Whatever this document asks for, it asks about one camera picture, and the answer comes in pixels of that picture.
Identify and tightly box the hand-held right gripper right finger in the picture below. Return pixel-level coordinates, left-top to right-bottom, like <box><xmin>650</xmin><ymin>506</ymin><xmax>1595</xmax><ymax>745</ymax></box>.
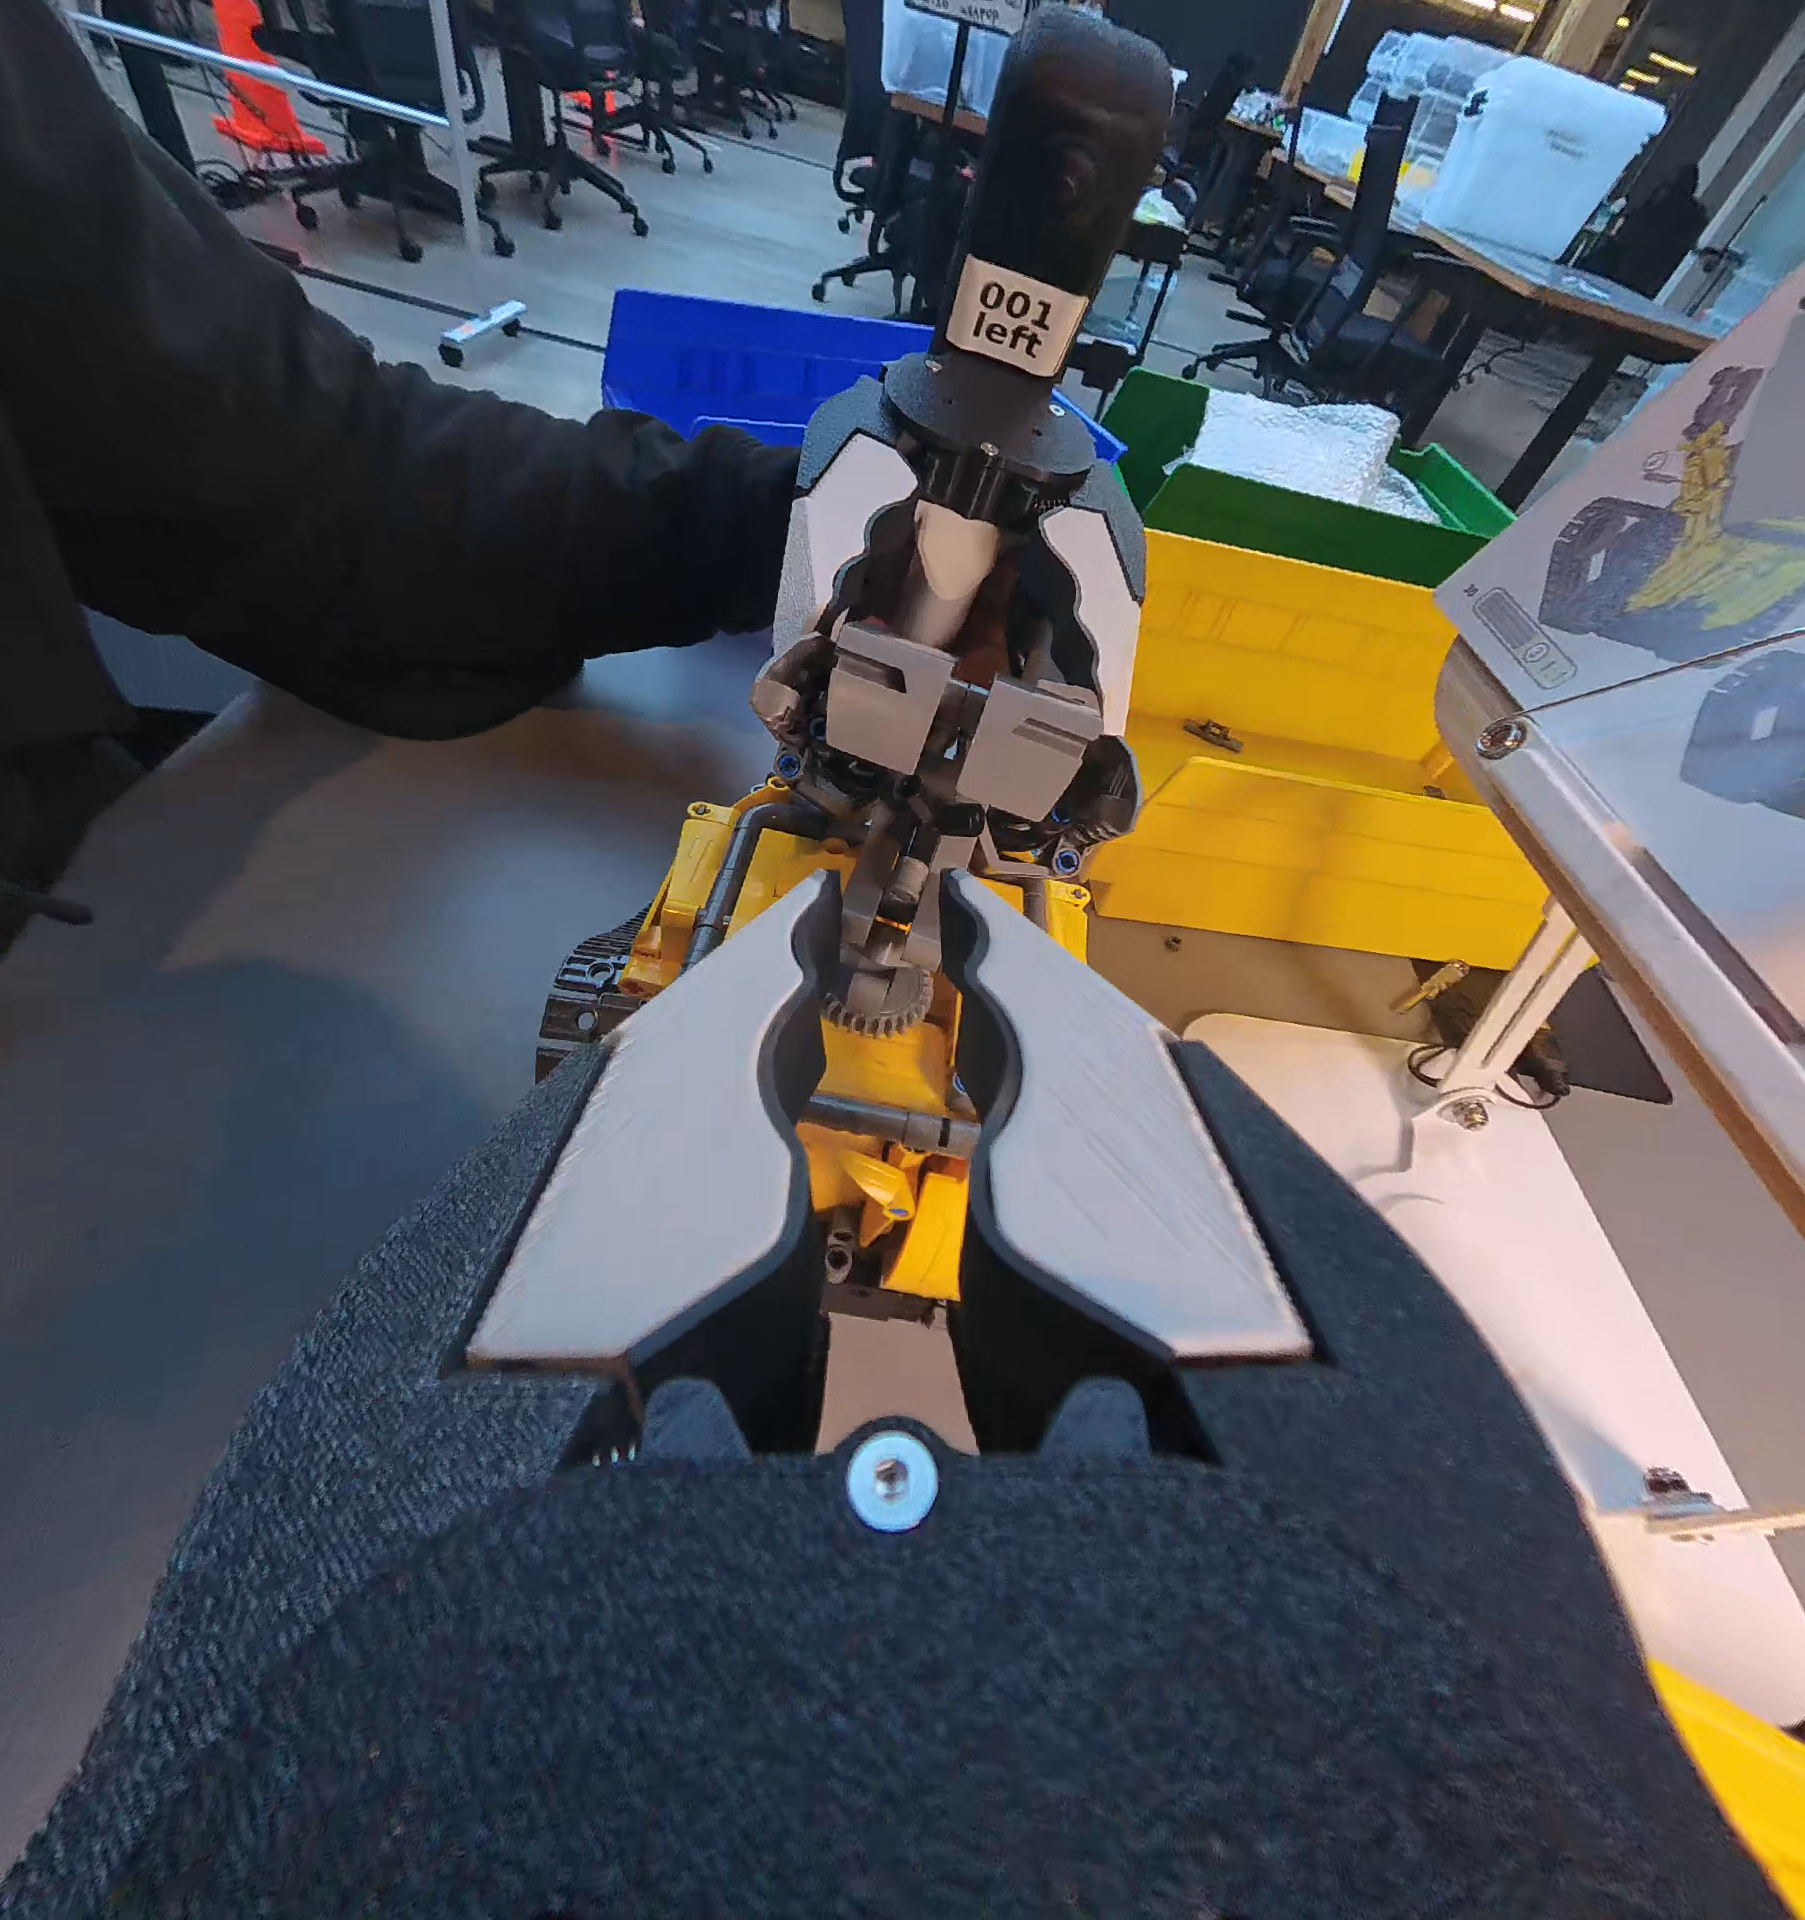
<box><xmin>948</xmin><ymin>869</ymin><xmax>1314</xmax><ymax>1431</ymax></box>

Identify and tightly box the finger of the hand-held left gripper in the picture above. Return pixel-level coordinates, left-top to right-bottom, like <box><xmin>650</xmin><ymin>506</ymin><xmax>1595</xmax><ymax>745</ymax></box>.
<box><xmin>776</xmin><ymin>444</ymin><xmax>918</xmax><ymax>724</ymax></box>
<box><xmin>1004</xmin><ymin>483</ymin><xmax>1151</xmax><ymax>766</ymax></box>

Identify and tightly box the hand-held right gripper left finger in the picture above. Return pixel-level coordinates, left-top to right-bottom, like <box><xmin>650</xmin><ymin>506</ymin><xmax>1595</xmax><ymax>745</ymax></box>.
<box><xmin>468</xmin><ymin>869</ymin><xmax>844</xmax><ymax>1431</ymax></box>

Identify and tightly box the yellow grey brick robot model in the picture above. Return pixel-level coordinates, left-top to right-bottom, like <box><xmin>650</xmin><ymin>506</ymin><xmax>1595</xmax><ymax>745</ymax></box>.
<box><xmin>538</xmin><ymin>614</ymin><xmax>1145</xmax><ymax>1309</ymax></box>

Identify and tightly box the metal wire page holder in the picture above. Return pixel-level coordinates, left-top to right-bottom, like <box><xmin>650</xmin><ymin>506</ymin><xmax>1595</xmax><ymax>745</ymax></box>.
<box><xmin>1473</xmin><ymin>614</ymin><xmax>1805</xmax><ymax>761</ymax></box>

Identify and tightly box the instruction booklet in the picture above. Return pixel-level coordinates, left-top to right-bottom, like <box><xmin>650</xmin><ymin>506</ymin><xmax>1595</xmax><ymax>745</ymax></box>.
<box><xmin>1432</xmin><ymin>211</ymin><xmax>1805</xmax><ymax>1095</ymax></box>

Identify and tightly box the grey desk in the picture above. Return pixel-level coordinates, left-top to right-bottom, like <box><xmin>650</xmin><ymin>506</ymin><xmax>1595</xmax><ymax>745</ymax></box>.
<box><xmin>0</xmin><ymin>614</ymin><xmax>1805</xmax><ymax>1920</ymax></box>

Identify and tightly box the green plastic bin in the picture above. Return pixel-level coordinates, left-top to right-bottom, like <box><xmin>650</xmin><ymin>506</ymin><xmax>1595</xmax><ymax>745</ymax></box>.
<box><xmin>1099</xmin><ymin>364</ymin><xmax>1513</xmax><ymax>588</ymax></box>

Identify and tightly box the blue plastic bin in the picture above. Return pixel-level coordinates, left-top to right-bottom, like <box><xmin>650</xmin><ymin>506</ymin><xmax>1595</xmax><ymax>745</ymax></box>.
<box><xmin>603</xmin><ymin>295</ymin><xmax>1132</xmax><ymax>458</ymax></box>

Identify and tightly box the yellow plastic bin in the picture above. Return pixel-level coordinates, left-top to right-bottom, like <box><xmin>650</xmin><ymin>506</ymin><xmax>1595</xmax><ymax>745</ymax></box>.
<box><xmin>1647</xmin><ymin>1662</ymin><xmax>1805</xmax><ymax>1920</ymax></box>
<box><xmin>1076</xmin><ymin>536</ymin><xmax>1556</xmax><ymax>968</ymax></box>

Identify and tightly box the clear plastic bag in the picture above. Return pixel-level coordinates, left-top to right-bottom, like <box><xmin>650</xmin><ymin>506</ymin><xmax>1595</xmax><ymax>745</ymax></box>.
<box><xmin>1183</xmin><ymin>389</ymin><xmax>1432</xmax><ymax>521</ymax></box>

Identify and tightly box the white book stand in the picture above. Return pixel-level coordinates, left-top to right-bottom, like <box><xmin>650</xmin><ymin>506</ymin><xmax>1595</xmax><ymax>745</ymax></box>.
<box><xmin>1175</xmin><ymin>644</ymin><xmax>1805</xmax><ymax>1771</ymax></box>

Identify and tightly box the dark background table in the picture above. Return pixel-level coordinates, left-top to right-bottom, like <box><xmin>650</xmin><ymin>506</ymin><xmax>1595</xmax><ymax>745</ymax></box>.
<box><xmin>1259</xmin><ymin>183</ymin><xmax>1744</xmax><ymax>508</ymax></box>

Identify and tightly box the white storage box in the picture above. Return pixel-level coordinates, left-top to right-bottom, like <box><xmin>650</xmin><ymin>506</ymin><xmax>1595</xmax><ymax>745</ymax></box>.
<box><xmin>1431</xmin><ymin>51</ymin><xmax>1670</xmax><ymax>253</ymax></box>

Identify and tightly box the whiteboard on stand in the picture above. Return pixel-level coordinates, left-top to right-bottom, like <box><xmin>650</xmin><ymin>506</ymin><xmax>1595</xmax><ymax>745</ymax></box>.
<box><xmin>60</xmin><ymin>0</ymin><xmax>528</xmax><ymax>364</ymax></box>

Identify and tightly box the orange traffic cone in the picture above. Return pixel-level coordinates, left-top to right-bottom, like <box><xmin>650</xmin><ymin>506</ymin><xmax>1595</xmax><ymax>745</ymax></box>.
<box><xmin>207</xmin><ymin>0</ymin><xmax>332</xmax><ymax>170</ymax></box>

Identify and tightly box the black cable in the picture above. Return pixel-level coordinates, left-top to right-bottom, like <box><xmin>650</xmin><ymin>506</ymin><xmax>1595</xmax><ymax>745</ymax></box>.
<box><xmin>1406</xmin><ymin>964</ymin><xmax>1675</xmax><ymax>1106</ymax></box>

